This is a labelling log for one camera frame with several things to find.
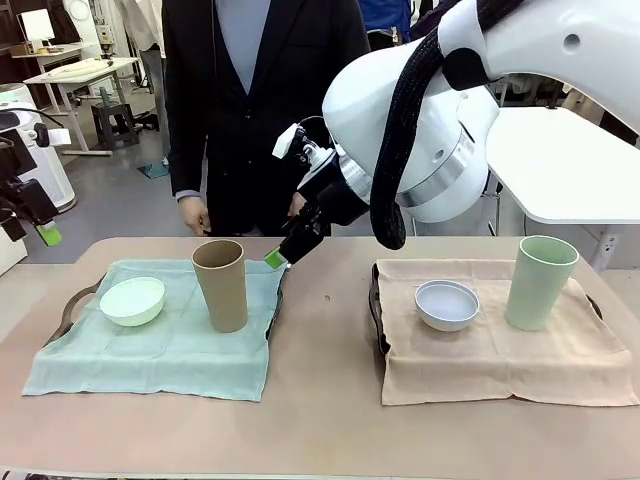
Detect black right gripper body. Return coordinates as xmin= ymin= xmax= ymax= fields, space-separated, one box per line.
xmin=298 ymin=155 xmax=371 ymax=226

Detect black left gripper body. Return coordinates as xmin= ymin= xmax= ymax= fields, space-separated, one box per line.
xmin=0 ymin=137 xmax=34 ymax=194

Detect beige tall cup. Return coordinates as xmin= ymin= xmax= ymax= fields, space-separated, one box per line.
xmin=191 ymin=239 xmax=250 ymax=334

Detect mint green round bowl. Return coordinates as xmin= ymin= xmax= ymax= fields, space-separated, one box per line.
xmin=99 ymin=276 xmax=166 ymax=328

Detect white round bowl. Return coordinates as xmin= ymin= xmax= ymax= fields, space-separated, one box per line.
xmin=414 ymin=279 xmax=481 ymax=333

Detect teal cloth mat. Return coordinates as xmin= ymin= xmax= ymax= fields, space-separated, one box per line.
xmin=21 ymin=258 xmax=285 ymax=403

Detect beige cloth mat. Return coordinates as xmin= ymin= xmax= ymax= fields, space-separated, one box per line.
xmin=374 ymin=258 xmax=640 ymax=407

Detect pale green tall cup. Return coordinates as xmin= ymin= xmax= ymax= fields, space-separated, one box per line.
xmin=503 ymin=235 xmax=580 ymax=333

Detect person's right forearm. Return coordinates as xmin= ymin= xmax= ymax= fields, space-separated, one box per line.
xmin=168 ymin=124 xmax=209 ymax=201

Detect brown plastic serving tray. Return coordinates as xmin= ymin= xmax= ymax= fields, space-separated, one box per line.
xmin=47 ymin=269 xmax=286 ymax=346

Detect teal floor mat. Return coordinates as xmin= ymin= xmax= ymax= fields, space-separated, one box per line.
xmin=137 ymin=159 xmax=172 ymax=179

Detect black plastic serving tray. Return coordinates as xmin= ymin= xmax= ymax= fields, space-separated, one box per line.
xmin=368 ymin=262 xmax=605 ymax=401

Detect person's right hand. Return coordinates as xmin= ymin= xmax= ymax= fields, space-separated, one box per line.
xmin=178 ymin=193 xmax=212 ymax=237

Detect white box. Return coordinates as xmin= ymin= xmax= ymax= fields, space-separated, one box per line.
xmin=0 ymin=234 xmax=29 ymax=276

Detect black step stool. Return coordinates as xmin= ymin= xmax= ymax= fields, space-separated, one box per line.
xmin=91 ymin=102 xmax=141 ymax=151

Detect white background desk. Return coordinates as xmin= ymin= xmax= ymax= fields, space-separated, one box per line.
xmin=12 ymin=42 xmax=99 ymax=76

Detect person in dark jacket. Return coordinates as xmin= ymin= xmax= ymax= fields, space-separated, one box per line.
xmin=162 ymin=0 xmax=371 ymax=239

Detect white monitor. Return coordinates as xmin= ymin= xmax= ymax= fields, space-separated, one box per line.
xmin=17 ymin=9 xmax=56 ymax=42

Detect white standing desk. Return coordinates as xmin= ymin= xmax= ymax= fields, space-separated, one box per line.
xmin=23 ymin=56 xmax=144 ymax=157

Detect background person grey trousers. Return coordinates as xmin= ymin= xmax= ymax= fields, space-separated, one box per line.
xmin=130 ymin=0 xmax=171 ymax=169

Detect background person in blue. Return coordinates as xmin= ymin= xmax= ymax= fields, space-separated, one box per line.
xmin=358 ymin=0 xmax=426 ymax=39

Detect white side table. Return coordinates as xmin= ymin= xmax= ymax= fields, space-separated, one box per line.
xmin=484 ymin=106 xmax=640 ymax=271

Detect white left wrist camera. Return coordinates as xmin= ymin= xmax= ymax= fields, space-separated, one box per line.
xmin=34 ymin=128 xmax=71 ymax=148

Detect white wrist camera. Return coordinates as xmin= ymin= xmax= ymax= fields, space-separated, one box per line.
xmin=34 ymin=128 xmax=71 ymax=148
xmin=272 ymin=123 xmax=302 ymax=159

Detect black right arm cable sleeve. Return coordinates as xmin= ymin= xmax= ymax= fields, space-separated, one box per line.
xmin=369 ymin=0 xmax=469 ymax=251

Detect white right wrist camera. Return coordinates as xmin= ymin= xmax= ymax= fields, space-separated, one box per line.
xmin=272 ymin=123 xmax=302 ymax=159

